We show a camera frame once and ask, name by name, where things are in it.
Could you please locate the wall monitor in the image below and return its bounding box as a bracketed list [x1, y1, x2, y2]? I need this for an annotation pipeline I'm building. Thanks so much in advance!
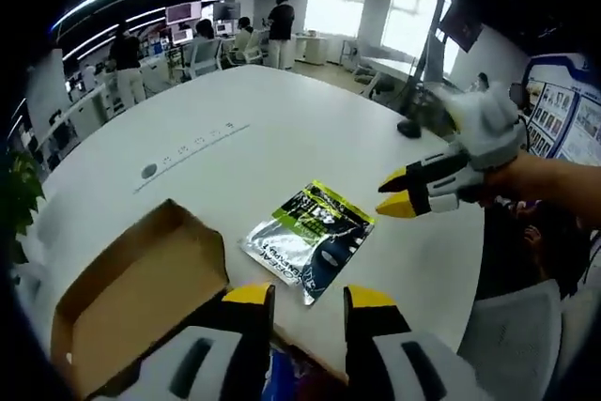
[164, 2, 203, 24]
[213, 1, 241, 22]

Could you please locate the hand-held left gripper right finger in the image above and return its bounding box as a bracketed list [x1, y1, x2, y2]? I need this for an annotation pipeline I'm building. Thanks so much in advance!
[343, 285, 489, 401]

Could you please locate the black computer mouse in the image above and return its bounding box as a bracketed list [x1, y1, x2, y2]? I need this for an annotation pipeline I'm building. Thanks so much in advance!
[396, 118, 424, 139]

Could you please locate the brown cardboard shoe box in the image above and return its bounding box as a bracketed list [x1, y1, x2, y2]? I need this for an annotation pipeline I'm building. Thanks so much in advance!
[50, 198, 348, 400]

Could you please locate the silver green soft pouch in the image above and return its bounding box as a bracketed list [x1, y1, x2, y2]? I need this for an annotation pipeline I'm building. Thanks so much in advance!
[238, 179, 377, 307]

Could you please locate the potted green plant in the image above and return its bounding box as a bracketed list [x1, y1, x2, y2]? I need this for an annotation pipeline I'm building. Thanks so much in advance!
[0, 149, 46, 266]

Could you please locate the table socket strip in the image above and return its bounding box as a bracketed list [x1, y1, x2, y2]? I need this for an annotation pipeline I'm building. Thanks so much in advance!
[133, 122, 251, 194]

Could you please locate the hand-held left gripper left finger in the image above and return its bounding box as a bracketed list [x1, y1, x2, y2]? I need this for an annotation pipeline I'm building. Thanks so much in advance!
[96, 282, 277, 401]

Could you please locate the wall poster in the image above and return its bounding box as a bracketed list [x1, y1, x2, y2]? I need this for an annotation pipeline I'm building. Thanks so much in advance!
[523, 55, 601, 167]

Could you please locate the dark screen on stand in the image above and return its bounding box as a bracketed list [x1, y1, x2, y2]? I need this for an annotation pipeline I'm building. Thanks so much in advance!
[407, 0, 485, 118]

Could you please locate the white office chair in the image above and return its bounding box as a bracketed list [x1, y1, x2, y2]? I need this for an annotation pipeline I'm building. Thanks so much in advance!
[185, 37, 224, 81]
[227, 29, 264, 67]

